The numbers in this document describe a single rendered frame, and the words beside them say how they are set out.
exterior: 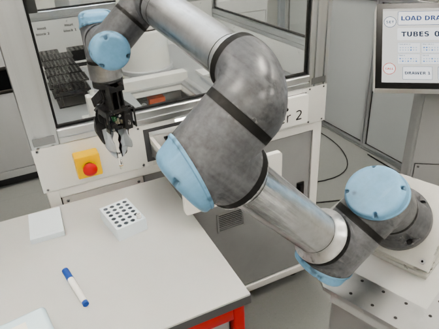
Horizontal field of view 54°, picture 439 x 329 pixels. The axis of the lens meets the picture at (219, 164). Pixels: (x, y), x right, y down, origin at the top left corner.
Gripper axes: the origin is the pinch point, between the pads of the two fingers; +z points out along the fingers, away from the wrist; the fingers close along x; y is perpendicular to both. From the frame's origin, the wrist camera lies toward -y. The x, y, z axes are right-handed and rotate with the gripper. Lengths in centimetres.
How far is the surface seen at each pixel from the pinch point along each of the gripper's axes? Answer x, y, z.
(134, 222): -1.9, 8.1, 17.3
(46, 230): -21.3, -6.7, 19.5
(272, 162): 34.3, 21.4, 6.6
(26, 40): -10.7, -21.1, -27.1
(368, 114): 204, -70, 72
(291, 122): 67, -5, 14
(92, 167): -4.0, -12.3, 8.8
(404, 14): 106, 8, -19
